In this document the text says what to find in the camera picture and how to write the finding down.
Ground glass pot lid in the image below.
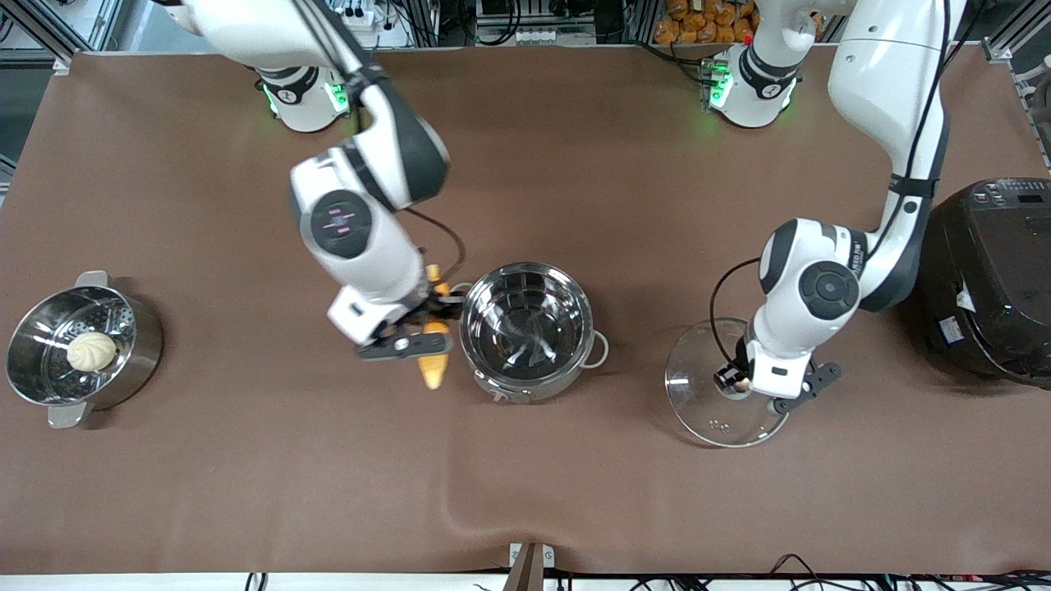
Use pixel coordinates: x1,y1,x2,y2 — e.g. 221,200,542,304
664,318,791,449

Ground yellow corn cob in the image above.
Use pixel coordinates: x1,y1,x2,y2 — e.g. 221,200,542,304
415,263,454,391

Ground steel cooking pot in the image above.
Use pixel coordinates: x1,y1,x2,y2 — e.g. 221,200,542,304
454,262,611,405

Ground steel steamer pot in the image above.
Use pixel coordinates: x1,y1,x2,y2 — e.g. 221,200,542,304
5,270,165,430

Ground brown table mat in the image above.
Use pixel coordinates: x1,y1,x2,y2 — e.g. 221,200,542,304
0,45,1051,575

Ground black rice cooker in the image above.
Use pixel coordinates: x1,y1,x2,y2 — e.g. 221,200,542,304
914,178,1051,389

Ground white steamed bun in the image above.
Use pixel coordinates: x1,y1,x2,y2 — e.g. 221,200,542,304
66,332,118,373

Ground white power strip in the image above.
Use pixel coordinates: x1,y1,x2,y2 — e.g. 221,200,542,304
328,2,377,31

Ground bag of orange breads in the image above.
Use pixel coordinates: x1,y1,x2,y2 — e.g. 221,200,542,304
654,0,760,45

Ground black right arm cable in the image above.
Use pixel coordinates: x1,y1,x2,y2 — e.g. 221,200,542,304
406,206,468,290

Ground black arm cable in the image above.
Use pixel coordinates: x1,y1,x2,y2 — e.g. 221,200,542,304
709,0,957,372
406,206,468,290

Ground black floor cables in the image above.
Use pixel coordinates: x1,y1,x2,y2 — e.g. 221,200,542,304
760,553,1051,591

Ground metal table bracket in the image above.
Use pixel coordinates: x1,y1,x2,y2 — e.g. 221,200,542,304
508,542,556,591

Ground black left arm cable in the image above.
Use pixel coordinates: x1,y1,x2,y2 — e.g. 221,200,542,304
709,0,957,372

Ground aluminium frame profile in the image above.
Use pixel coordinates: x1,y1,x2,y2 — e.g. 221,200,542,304
0,0,126,68

